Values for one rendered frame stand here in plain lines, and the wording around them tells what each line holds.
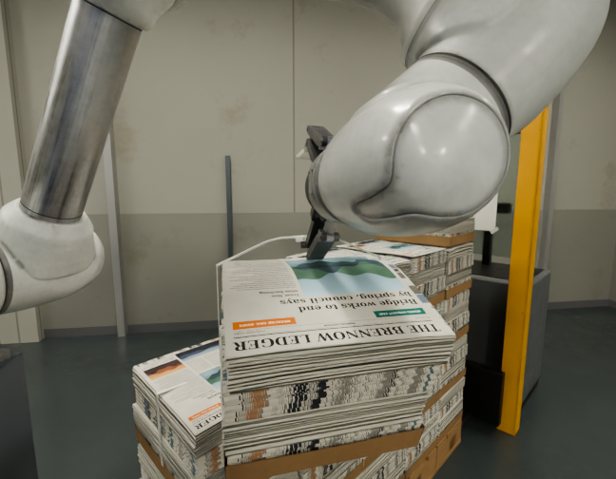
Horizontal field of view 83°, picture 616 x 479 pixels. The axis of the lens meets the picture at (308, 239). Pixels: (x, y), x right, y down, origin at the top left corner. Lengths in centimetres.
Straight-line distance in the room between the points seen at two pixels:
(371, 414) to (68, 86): 68
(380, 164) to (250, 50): 331
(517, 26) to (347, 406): 44
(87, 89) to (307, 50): 295
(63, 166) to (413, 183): 64
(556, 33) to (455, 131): 14
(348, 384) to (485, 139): 34
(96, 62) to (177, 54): 285
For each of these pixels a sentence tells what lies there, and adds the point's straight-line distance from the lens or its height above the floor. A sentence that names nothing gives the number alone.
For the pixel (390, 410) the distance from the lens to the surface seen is 55.
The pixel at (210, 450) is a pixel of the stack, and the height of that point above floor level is 77.
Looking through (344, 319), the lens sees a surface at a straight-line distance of 45.
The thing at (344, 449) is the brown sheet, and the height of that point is 95.
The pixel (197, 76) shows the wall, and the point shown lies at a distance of 346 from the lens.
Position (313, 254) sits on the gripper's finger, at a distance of 51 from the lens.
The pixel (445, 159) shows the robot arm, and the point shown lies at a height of 132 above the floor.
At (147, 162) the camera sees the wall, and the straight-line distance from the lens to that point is 342.
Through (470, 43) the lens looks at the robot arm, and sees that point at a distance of 31.
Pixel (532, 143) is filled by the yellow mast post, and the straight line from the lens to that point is 205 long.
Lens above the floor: 131
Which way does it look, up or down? 8 degrees down
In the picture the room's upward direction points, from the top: straight up
